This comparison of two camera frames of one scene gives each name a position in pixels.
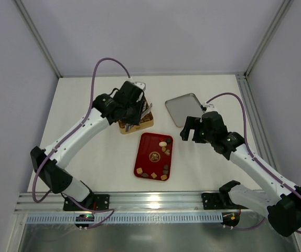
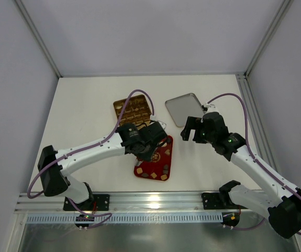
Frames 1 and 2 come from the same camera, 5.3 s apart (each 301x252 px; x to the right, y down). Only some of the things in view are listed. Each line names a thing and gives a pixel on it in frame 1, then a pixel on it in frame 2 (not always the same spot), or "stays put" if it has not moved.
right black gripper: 195,129 stays put
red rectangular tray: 153,156 stays put
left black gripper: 139,111 -> 148,153
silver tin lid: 181,107 stays put
